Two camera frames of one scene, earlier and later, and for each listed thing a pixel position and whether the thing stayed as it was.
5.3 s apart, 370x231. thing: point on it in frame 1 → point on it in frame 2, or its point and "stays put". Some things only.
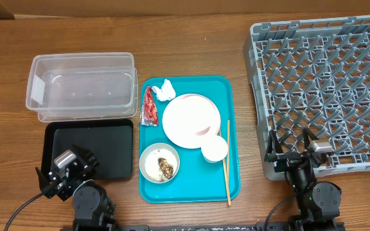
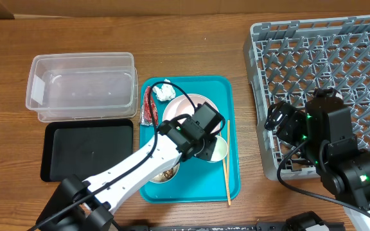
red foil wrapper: x=149 y=115 stays put
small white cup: x=214 y=149 stays put
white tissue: x=166 y=92 stays put
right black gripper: x=286 y=160 → x=293 y=118
